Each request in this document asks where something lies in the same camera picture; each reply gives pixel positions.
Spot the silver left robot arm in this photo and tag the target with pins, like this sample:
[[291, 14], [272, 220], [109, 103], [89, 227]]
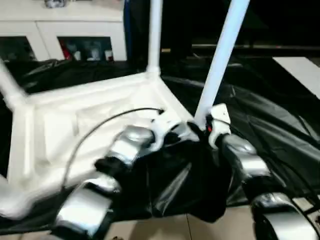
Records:
[[125, 147]]

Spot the white cabinet with windows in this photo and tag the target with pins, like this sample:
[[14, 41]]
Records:
[[62, 22]]

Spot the white plastic table top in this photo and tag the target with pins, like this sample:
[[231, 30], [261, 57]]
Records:
[[75, 112]]

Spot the black case with yellow label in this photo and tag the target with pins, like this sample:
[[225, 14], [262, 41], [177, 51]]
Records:
[[180, 22]]

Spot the white flat board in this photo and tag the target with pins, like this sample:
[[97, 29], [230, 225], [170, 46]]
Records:
[[298, 75]]

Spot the white plastic table leg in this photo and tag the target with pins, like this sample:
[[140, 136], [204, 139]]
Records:
[[11, 82], [5, 187], [155, 37], [220, 62]]

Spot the red fire extinguisher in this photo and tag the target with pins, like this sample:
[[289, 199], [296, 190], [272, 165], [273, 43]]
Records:
[[65, 51]]

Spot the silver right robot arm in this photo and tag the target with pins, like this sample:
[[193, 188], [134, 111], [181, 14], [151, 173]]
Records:
[[245, 155]]

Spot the silver metal bar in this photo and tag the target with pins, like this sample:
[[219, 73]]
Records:
[[275, 47]]

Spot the small silver grey object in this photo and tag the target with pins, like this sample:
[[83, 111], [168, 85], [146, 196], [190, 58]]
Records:
[[53, 3]]

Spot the black mat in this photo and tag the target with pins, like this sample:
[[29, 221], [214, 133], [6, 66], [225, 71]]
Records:
[[262, 120]]

